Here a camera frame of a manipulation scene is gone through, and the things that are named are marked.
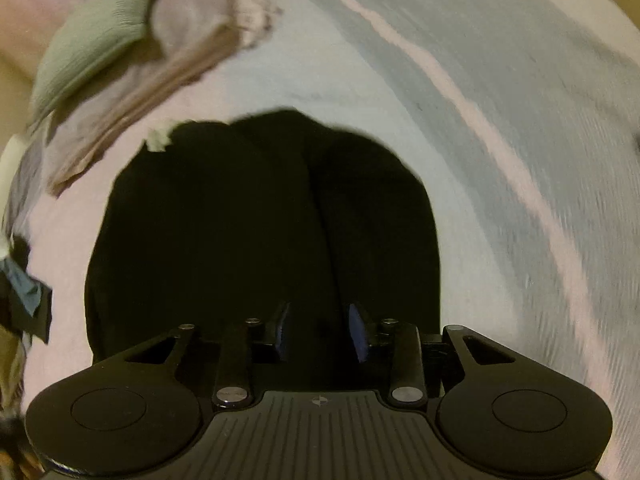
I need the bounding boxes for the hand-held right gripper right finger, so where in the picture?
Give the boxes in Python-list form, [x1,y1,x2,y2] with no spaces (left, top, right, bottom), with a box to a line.
[347,302,517,403]

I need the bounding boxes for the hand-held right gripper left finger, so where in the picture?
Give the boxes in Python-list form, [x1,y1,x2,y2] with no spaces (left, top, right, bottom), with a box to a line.
[124,301,292,407]

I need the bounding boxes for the black garment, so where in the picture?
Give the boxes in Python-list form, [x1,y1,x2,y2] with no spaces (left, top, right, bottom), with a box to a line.
[84,108,441,392]

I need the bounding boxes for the pile of mixed clothes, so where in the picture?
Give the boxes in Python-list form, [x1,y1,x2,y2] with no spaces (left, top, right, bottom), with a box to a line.
[0,134,54,466]

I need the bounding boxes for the beige folded garment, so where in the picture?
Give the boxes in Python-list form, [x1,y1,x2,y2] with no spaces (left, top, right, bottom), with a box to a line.
[48,0,283,197]

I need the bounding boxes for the light blue blanket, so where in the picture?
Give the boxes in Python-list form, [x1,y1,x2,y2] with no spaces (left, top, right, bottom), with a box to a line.
[280,0,640,346]

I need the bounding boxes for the folded pink towel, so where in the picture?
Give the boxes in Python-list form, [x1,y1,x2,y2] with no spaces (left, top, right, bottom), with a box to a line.
[46,0,238,166]

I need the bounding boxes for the green folded cloth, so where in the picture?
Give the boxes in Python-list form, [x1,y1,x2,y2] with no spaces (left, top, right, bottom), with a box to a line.
[31,0,169,122]

